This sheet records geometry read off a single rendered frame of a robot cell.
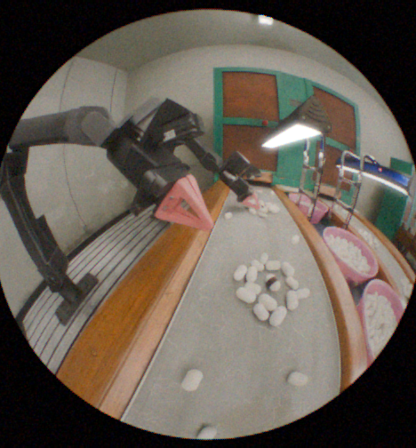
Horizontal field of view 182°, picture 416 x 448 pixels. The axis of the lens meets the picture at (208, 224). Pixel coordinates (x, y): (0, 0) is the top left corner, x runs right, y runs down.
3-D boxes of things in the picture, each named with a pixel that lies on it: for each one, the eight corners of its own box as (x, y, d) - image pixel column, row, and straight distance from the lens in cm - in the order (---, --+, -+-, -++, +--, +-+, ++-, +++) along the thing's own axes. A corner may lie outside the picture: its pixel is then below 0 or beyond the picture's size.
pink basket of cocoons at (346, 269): (342, 311, 45) (365, 289, 40) (300, 252, 51) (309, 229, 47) (369, 280, 68) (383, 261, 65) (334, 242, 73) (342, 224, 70)
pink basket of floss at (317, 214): (316, 231, 73) (322, 214, 70) (277, 210, 81) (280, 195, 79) (326, 220, 98) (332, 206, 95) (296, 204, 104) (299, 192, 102)
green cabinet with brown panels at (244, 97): (212, 170, 105) (212, 68, 134) (223, 165, 159) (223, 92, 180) (353, 197, 152) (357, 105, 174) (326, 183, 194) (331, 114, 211)
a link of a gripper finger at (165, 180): (228, 207, 19) (181, 164, 20) (220, 234, 13) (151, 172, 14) (201, 232, 23) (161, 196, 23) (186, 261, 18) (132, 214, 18)
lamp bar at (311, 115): (299, 120, 27) (296, 88, 31) (260, 146, 87) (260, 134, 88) (333, 132, 31) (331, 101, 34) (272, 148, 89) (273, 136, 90)
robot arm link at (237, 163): (252, 164, 54) (229, 142, 56) (249, 164, 45) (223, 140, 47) (232, 182, 56) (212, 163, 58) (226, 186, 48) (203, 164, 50)
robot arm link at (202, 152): (227, 162, 55) (181, 120, 68) (220, 163, 47) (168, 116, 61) (208, 181, 59) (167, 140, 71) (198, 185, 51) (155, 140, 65)
